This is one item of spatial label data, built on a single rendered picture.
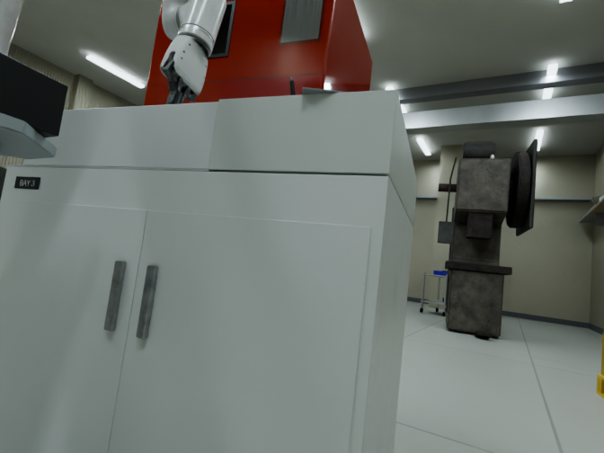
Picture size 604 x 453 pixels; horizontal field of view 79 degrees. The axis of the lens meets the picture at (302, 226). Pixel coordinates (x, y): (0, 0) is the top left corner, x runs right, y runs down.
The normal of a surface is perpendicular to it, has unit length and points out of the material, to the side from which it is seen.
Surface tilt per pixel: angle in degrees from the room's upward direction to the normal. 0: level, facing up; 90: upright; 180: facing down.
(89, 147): 90
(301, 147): 90
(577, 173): 90
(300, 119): 90
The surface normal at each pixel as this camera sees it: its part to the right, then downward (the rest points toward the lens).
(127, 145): -0.34, -0.14
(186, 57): 0.89, 0.05
